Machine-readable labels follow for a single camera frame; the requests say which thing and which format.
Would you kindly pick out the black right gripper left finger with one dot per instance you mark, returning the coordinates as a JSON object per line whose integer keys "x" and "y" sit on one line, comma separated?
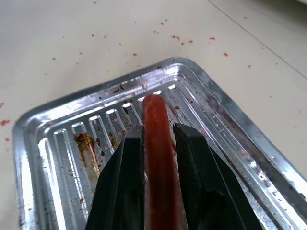
{"x": 120, "y": 182}

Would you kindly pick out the silver ribbed metal tray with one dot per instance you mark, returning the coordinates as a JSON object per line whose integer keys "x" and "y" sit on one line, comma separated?
{"x": 60, "y": 148}

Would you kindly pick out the red sausage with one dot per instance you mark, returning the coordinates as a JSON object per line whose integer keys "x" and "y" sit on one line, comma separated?
{"x": 160, "y": 153}

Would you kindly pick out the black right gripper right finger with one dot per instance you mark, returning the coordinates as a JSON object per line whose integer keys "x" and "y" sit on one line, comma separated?
{"x": 204, "y": 182}

